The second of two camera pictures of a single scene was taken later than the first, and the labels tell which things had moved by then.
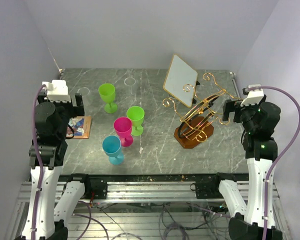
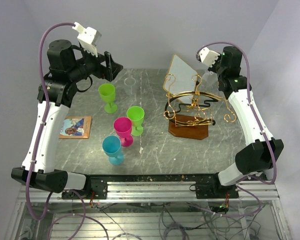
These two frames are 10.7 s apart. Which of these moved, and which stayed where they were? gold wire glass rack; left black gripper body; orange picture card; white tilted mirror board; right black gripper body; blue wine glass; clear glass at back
Moved: gold wire glass rack; left black gripper body; right black gripper body
Stayed: clear glass at back; orange picture card; white tilted mirror board; blue wine glass
